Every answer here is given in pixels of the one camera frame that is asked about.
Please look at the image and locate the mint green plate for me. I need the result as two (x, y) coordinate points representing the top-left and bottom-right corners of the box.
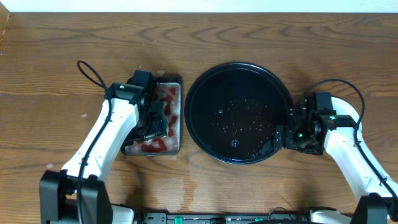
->
(331, 96), (359, 128)

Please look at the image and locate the green yellow sponge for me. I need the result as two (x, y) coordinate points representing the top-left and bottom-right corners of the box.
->
(150, 101), (168, 132)

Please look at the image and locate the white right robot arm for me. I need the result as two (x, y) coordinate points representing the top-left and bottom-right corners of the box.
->
(262, 92), (397, 223)

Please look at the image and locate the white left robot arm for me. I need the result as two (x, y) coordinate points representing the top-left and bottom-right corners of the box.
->
(39, 82), (168, 223)

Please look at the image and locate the white rectangular wash tray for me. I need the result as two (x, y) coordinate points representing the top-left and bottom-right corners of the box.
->
(121, 77), (182, 156)

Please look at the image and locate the round black tray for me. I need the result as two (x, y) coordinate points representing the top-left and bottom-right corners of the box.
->
(184, 62), (293, 164)

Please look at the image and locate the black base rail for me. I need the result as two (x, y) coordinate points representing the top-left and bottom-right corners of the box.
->
(135, 212), (310, 224)

